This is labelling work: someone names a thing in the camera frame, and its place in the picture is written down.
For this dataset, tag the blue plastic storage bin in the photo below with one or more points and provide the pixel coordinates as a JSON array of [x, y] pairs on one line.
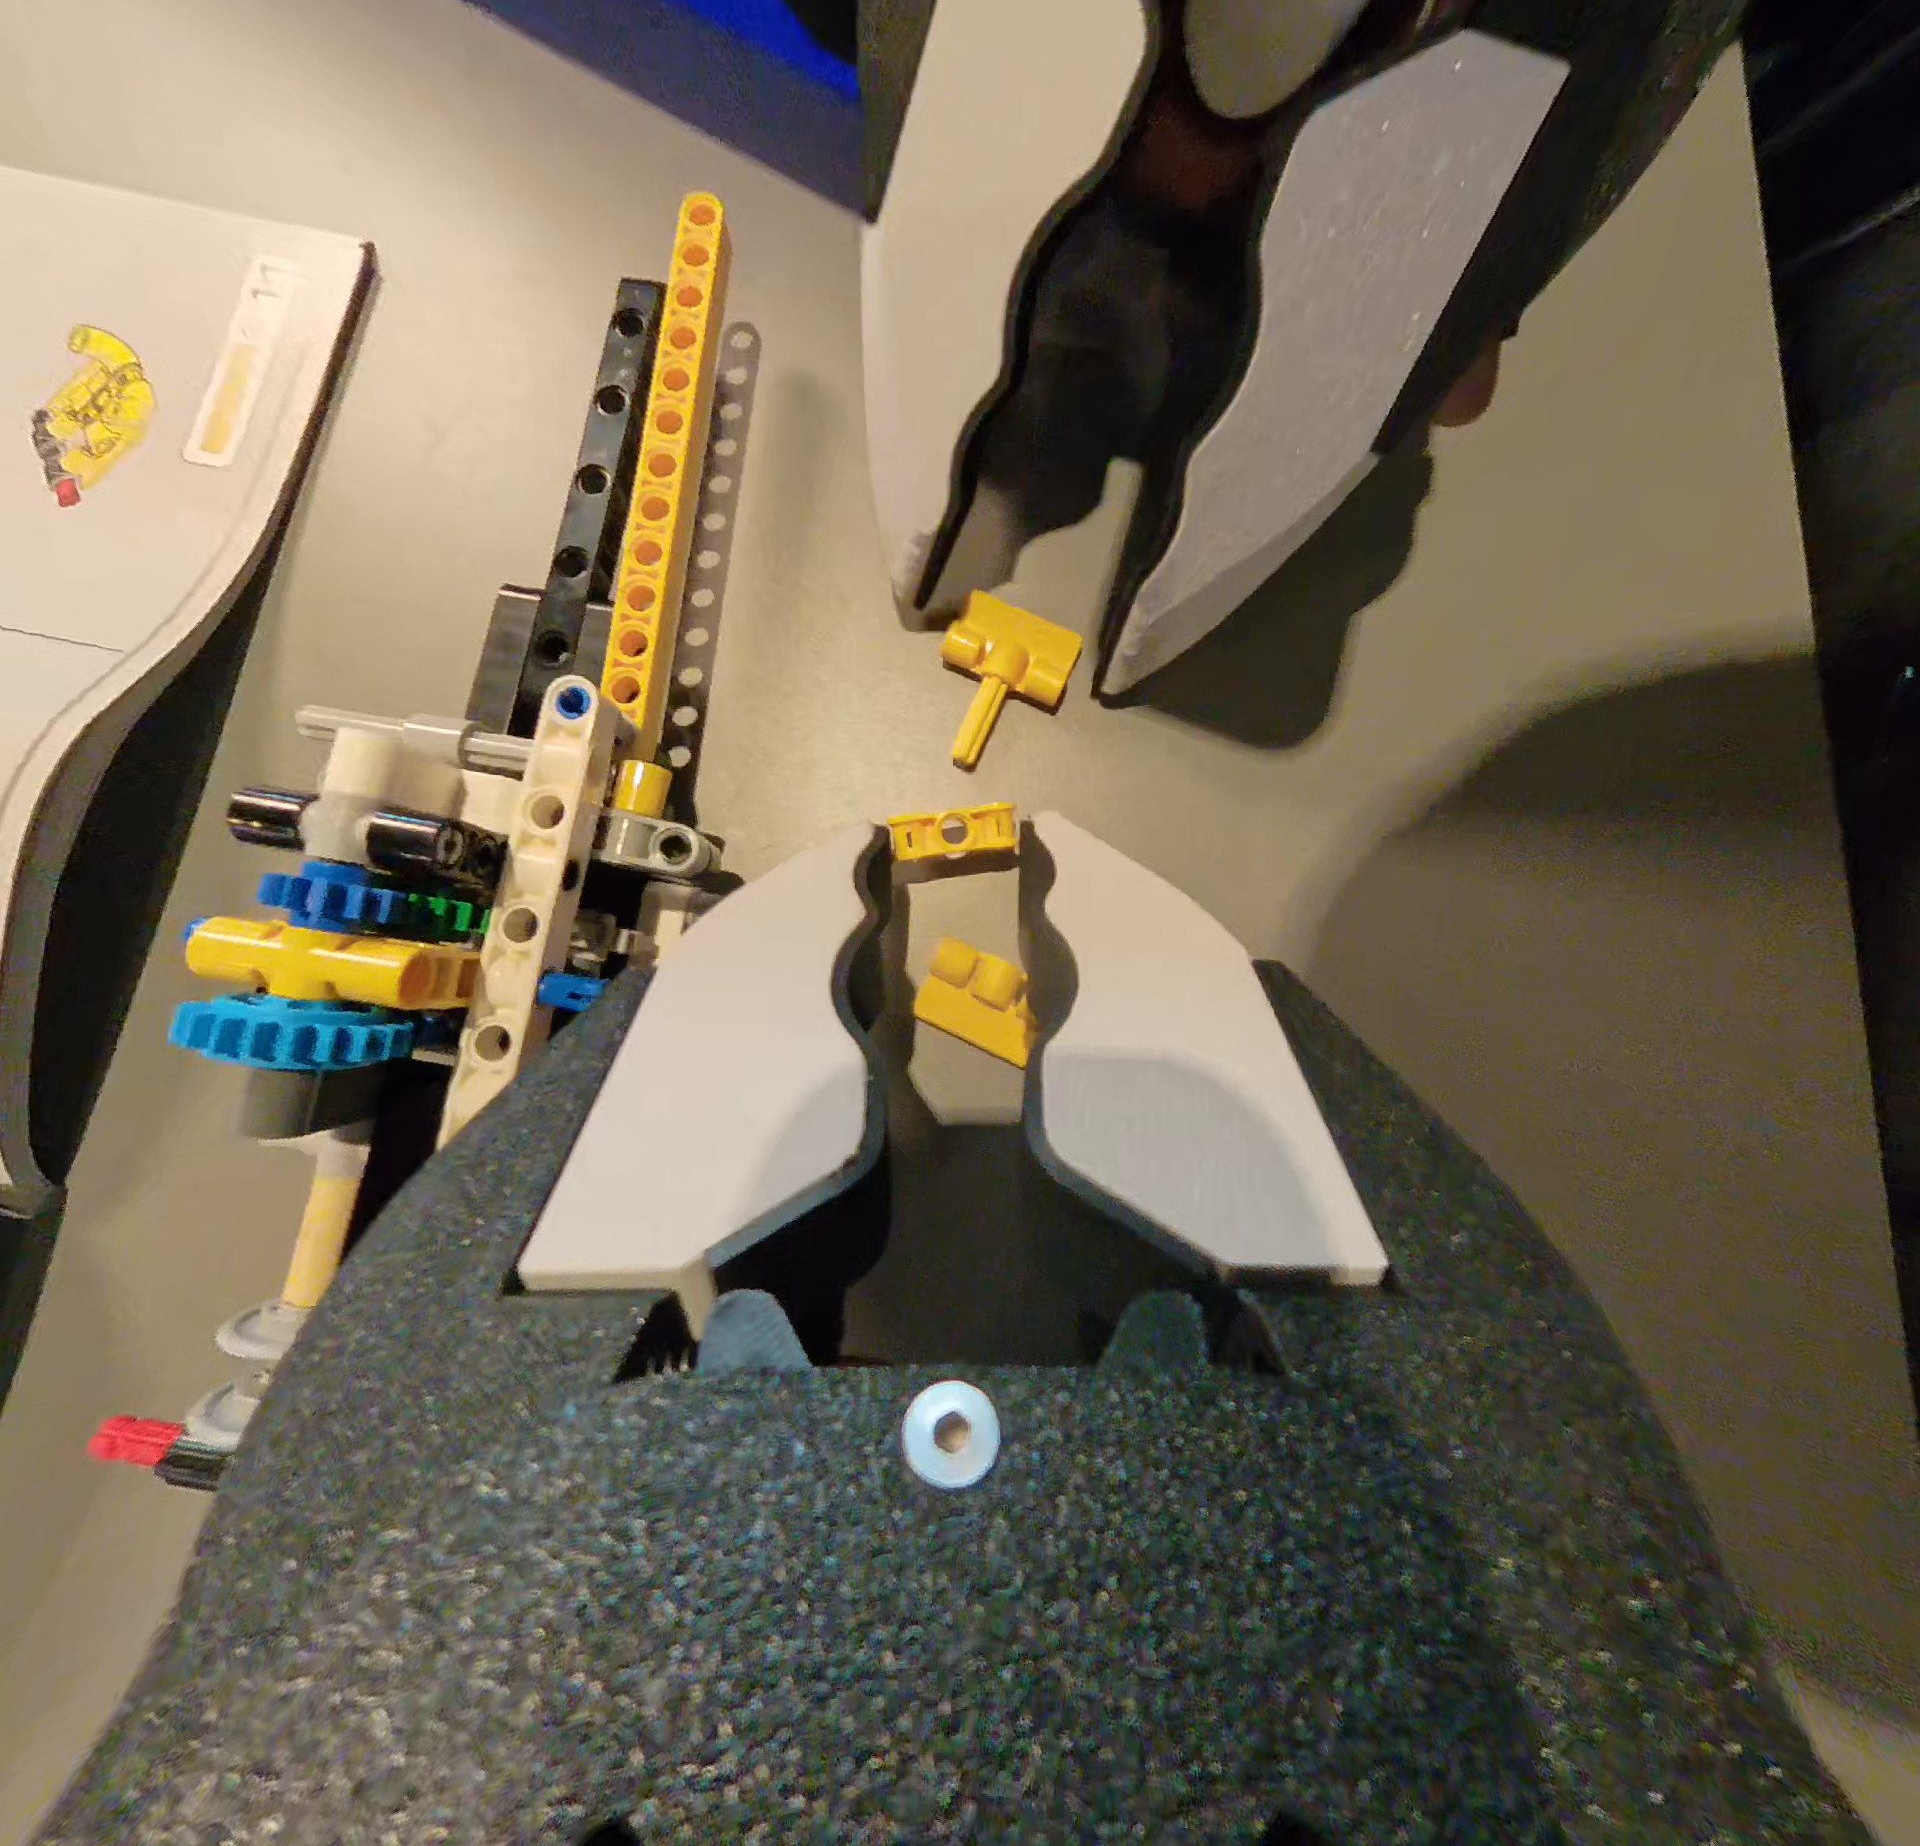
[[720, 31]]

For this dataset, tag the person's right hand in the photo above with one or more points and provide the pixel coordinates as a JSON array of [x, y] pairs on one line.
[[1467, 385]]

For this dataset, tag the yellow angled lego piece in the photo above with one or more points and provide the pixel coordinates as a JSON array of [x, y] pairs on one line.
[[968, 1009]]

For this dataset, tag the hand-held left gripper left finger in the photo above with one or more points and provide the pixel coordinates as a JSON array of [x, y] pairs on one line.
[[705, 1096]]

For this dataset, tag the partly built lego model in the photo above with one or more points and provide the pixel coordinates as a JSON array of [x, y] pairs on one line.
[[524, 900]]

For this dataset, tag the yellow T-shaped lego piece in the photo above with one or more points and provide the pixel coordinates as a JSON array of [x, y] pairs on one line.
[[1035, 643]]

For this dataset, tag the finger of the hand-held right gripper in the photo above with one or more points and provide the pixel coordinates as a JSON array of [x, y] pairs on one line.
[[974, 150], [1350, 317]]

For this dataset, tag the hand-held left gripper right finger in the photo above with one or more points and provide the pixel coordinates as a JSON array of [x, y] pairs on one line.
[[1201, 1096]]

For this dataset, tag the yellow lego connector with hole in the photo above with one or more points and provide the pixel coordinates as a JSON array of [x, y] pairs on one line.
[[992, 826]]

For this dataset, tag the lego instruction booklet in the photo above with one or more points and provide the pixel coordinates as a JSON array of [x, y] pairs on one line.
[[151, 601]]

